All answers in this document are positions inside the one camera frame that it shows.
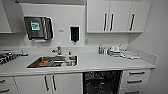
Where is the stainless steel dishwasher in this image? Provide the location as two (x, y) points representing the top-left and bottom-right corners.
(82, 69), (124, 94)

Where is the small clear soap bottle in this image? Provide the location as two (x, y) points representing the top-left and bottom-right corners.
(68, 49), (73, 58)

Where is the blue label bottle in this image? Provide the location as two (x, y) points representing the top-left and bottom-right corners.
(98, 44), (104, 55)

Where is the white mug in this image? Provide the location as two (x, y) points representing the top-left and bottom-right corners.
(65, 57), (76, 67)

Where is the small white bottle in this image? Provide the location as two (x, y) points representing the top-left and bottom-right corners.
(102, 48), (108, 56)

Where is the chrome faucet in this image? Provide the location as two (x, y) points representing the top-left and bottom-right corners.
(51, 46), (63, 56)

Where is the pile of white dishes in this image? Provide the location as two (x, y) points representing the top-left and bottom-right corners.
(107, 44), (123, 57)

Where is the stainless steel sink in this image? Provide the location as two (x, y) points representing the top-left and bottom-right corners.
(26, 55), (79, 69)

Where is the orange bowl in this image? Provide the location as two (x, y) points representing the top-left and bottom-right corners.
(39, 58), (54, 66)

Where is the steel paper towel dispenser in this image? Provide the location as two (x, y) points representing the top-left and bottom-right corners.
(23, 15), (54, 41)

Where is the white two-door base cabinet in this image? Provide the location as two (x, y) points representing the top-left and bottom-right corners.
(13, 73), (84, 94)

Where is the white drawer stack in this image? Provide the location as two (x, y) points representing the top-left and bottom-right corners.
(0, 76), (19, 94)
(119, 68), (152, 94)

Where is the white wall outlet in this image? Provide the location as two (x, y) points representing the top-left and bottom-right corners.
(83, 38), (89, 45)

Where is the black wall soap dispenser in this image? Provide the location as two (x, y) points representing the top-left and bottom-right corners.
(69, 25), (81, 44)

